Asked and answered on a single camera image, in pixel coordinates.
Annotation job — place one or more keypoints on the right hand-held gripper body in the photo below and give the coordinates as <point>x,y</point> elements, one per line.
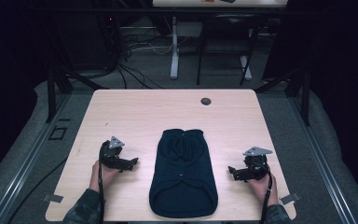
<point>256,165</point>

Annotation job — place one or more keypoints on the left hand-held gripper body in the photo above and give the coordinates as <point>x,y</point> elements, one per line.
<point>110,151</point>

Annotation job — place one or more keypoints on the dark navy knit sweater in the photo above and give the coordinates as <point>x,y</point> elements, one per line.
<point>182,174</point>

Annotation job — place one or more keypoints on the person's left hand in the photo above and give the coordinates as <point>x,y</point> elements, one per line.
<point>107,177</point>

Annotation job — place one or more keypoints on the person's right hand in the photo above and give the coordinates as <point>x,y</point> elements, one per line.
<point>262,189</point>

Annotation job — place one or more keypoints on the round grey table grommet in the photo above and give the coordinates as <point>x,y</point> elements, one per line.
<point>205,101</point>

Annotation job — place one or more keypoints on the black computer tower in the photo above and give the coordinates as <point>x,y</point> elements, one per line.
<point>88,43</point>

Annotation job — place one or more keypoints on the black chair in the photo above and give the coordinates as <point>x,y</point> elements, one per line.
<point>227,46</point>

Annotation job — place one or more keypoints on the white background desk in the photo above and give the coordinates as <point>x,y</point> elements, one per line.
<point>175,43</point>

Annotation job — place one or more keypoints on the grey metal table bracket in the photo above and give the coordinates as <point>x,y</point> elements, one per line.
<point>290,198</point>
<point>52,198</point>

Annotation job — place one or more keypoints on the grey metal floor rail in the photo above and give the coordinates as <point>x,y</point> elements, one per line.
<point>321,161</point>
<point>28,158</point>

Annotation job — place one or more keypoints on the black metal frame stand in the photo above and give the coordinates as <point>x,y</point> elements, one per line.
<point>303,93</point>
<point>52,93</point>

